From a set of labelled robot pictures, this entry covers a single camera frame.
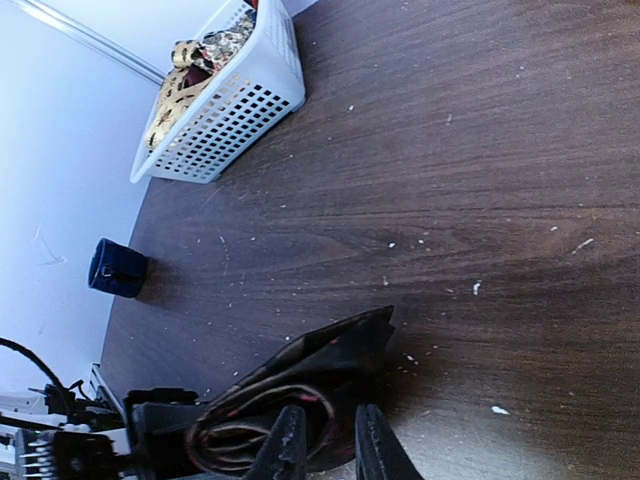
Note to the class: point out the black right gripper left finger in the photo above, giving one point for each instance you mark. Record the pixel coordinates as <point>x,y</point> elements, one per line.
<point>283,456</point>

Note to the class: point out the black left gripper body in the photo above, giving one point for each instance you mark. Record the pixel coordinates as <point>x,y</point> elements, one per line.
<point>156,422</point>

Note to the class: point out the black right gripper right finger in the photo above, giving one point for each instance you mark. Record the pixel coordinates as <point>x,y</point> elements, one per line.
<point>379,454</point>

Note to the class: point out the dark brown red patterned tie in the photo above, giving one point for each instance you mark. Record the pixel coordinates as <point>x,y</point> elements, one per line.
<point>328,372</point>

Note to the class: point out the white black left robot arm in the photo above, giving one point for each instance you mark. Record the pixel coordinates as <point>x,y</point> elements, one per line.
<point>73,451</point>

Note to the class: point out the dark blue mug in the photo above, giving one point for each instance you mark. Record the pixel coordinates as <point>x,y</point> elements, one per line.
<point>116,269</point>

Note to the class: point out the yellow insect patterned tie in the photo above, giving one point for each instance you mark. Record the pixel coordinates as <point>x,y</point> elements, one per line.
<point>184,83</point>

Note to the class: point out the grey plastic mesh basket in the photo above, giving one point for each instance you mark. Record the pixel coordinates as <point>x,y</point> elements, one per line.
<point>252,93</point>

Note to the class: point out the brown cream patterned tie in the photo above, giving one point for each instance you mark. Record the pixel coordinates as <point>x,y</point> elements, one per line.
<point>215,49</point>

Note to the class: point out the front aluminium rail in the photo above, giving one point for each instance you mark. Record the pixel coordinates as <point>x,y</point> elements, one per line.
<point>101,389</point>

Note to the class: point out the left aluminium frame post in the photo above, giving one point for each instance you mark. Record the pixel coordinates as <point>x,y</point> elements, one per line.
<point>91,39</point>

